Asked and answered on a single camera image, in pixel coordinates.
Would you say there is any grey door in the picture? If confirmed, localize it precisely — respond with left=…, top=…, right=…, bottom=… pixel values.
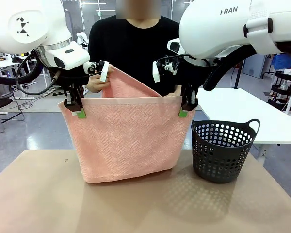
left=242, top=52, right=266, bottom=79

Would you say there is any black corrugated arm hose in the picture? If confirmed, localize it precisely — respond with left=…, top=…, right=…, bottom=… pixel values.
left=203, top=41, right=291, bottom=92
left=0, top=57, right=43, bottom=85

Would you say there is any white desk with seated person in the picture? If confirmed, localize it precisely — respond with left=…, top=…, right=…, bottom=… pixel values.
left=0, top=59, right=37, bottom=100

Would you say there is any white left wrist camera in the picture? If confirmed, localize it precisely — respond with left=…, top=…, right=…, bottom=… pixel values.
left=83, top=60, right=110, bottom=83

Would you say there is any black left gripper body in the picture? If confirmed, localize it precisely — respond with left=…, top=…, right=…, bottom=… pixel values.
left=55, top=65, right=88, bottom=98

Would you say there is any blue hanging bag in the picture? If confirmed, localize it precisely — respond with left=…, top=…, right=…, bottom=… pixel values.
left=271, top=54, right=291, bottom=71

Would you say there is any dark perforated plastic basket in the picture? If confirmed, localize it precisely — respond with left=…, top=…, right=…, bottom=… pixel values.
left=191, top=118, right=261, bottom=183

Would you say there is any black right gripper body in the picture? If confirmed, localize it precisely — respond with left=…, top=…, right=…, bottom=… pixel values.
left=181, top=82, right=199, bottom=97

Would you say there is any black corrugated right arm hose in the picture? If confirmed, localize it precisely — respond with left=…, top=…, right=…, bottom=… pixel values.
left=203, top=41, right=291, bottom=92

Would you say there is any pink towel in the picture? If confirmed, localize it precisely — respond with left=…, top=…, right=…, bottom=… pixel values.
left=57, top=65, right=197, bottom=183

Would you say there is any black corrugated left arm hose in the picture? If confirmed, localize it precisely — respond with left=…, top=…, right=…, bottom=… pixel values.
left=0, top=57, right=43, bottom=85

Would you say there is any black trolley cart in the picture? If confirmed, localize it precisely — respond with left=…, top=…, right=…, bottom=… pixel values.
left=268, top=70, right=291, bottom=112

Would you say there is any person in black t-shirt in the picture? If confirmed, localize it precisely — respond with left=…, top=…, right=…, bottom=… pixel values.
left=87, top=0, right=185, bottom=98

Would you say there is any person's right hand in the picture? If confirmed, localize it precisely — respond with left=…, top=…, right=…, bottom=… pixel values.
left=87, top=66, right=116, bottom=93

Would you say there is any black stand with white head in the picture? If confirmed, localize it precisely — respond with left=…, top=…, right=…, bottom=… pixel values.
left=232, top=58, right=243, bottom=89

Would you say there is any person's left hand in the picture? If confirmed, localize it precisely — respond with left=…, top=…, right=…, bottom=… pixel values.
left=166, top=86, right=182, bottom=97

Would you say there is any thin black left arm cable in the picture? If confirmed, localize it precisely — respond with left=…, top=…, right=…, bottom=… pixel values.
left=16, top=52, right=61, bottom=96

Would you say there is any large white side table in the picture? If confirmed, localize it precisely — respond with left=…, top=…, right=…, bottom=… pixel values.
left=195, top=87, right=291, bottom=166

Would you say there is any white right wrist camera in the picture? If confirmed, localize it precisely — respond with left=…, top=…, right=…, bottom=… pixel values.
left=152, top=57, right=179, bottom=83

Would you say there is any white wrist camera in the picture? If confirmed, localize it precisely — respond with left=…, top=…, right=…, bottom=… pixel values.
left=83, top=60, right=110, bottom=83
left=152, top=57, right=179, bottom=83

